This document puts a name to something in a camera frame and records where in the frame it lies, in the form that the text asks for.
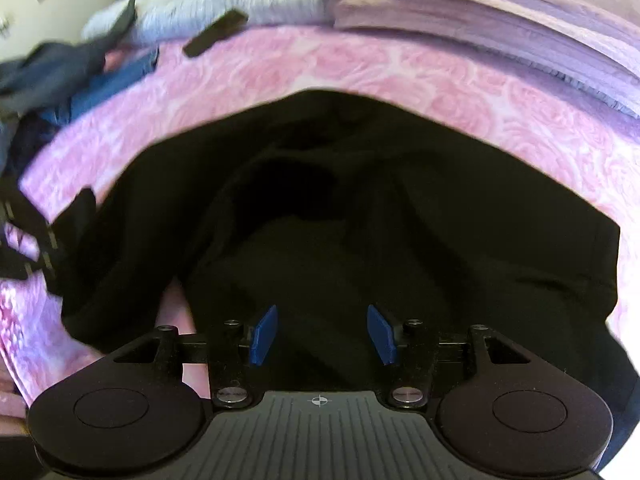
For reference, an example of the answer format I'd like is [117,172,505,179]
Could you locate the black garment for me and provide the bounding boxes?
[50,87,623,396]

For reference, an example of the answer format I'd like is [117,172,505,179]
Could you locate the pile of dark blue clothes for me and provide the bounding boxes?
[0,0,161,181]

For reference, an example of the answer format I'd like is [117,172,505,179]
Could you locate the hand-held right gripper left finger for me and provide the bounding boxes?
[114,304,279,411]

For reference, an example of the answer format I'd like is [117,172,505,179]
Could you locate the pink floral blanket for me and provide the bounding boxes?
[0,25,640,411]

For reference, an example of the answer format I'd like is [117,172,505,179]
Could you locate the lavender folded blanket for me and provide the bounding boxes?
[322,0,640,121]

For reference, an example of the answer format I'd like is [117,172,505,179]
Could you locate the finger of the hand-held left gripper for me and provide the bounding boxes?
[0,180,55,243]
[0,249,60,282]

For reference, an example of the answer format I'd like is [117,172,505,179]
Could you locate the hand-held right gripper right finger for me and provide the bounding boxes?
[366,304,531,411]

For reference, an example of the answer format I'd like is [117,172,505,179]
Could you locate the black strap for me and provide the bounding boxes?
[182,8,248,58]

